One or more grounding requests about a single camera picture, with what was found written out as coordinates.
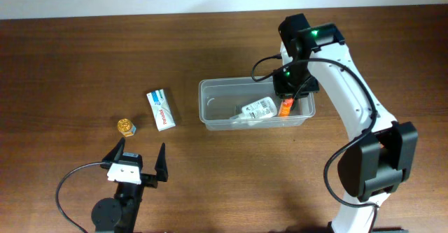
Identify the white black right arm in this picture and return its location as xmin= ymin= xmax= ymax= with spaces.
xmin=272 ymin=13 xmax=418 ymax=232

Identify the white Panadol box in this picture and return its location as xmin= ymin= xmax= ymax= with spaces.
xmin=146 ymin=89 xmax=176 ymax=132

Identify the small gold-lid jar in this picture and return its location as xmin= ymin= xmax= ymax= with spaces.
xmin=117 ymin=118 xmax=137 ymax=137

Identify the clear plastic container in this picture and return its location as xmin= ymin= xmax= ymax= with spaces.
xmin=199 ymin=77 xmax=316 ymax=131

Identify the orange tube white cap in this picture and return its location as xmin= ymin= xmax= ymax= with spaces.
xmin=278 ymin=98 xmax=294 ymax=117

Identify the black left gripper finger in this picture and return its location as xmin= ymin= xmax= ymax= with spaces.
xmin=102 ymin=137 xmax=125 ymax=163
xmin=155 ymin=143 xmax=168 ymax=182

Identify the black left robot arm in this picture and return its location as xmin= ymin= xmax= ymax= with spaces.
xmin=91 ymin=138 xmax=169 ymax=233

